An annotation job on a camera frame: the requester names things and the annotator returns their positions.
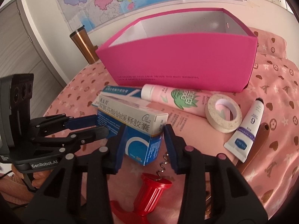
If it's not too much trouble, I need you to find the red corkscrew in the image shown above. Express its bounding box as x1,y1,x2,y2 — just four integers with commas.
110,153,172,223

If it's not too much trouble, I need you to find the pink lotion tube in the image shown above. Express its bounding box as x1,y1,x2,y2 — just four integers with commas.
141,84,212,117

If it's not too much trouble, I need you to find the left hand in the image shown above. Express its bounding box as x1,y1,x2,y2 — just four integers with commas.
11,165,52,189

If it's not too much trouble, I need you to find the small white cream tube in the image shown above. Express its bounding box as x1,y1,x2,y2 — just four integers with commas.
224,98,264,163

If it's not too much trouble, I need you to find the pink patterned cloth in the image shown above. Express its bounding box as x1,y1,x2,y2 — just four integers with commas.
45,28,298,223

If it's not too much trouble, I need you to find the grey wooden cabinet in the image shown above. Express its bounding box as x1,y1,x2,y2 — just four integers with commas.
0,0,66,118

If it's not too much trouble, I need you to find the beige tape roll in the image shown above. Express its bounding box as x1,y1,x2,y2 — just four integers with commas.
205,94,243,133

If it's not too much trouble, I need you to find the copper thermos bottle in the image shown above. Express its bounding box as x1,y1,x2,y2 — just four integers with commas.
70,25,99,64

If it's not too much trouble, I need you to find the pink storage box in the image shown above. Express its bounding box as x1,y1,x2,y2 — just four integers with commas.
96,8,258,93

